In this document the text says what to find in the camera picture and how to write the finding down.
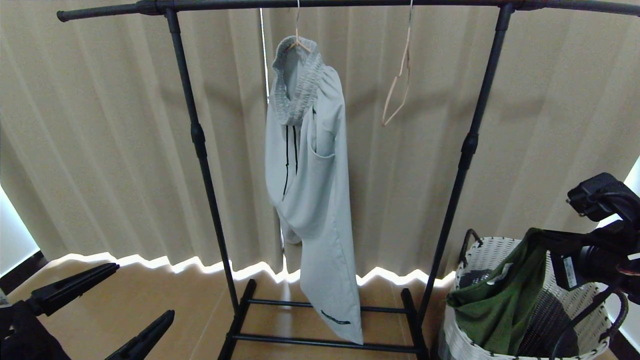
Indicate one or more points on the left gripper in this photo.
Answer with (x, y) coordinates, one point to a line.
(25, 335)

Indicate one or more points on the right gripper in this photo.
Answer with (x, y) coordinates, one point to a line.
(600, 265)

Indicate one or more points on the green garment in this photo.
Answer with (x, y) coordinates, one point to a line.
(500, 310)

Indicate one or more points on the pale grey shorts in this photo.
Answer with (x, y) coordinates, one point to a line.
(320, 210)

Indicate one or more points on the pink clothes hanger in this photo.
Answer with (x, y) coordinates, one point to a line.
(400, 75)
(297, 37)

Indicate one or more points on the white laundry basket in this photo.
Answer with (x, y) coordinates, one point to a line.
(485, 250)

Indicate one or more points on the black clothes rack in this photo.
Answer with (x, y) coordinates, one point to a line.
(198, 140)

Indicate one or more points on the beige curtain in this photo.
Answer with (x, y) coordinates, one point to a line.
(100, 150)

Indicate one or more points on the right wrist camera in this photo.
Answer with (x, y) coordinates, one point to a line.
(600, 195)

